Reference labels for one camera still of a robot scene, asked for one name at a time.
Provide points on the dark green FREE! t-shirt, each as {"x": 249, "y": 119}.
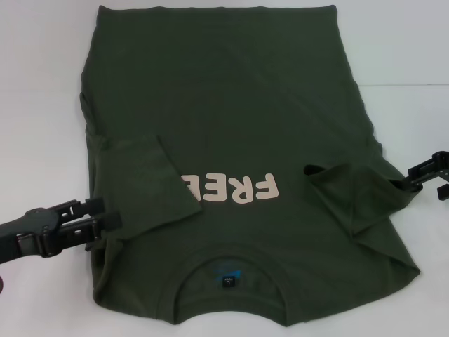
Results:
{"x": 245, "y": 105}

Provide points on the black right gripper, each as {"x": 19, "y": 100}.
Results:
{"x": 443, "y": 184}

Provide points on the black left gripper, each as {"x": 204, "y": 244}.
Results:
{"x": 35, "y": 231}

